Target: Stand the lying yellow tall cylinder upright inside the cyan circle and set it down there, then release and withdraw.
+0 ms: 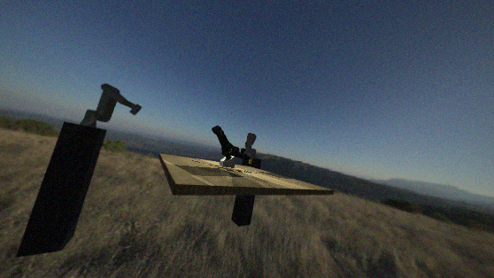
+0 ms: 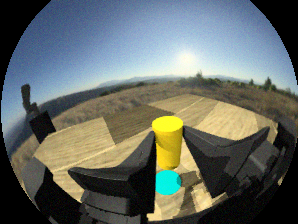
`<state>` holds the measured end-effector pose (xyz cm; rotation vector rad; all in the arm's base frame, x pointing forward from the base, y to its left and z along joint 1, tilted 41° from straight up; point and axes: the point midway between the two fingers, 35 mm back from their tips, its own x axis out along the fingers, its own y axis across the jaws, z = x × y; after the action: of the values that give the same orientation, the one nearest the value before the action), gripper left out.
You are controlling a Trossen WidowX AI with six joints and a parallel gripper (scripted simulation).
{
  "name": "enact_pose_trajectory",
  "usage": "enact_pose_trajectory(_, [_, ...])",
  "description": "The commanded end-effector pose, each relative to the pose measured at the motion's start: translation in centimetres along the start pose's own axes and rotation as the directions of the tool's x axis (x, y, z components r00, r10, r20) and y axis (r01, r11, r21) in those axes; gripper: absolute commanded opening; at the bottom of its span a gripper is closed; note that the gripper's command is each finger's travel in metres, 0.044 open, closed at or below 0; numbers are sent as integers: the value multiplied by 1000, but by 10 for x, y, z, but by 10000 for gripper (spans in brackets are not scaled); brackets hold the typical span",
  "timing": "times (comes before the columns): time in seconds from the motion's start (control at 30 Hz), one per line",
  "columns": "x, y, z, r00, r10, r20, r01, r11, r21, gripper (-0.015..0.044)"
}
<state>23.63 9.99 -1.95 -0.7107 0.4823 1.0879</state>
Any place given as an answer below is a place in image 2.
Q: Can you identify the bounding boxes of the cyan circle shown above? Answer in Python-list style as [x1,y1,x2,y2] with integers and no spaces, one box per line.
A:
[156,171,181,196]

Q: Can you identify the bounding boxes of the yellow cylinder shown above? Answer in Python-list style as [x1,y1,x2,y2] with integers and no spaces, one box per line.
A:
[152,116,184,171]

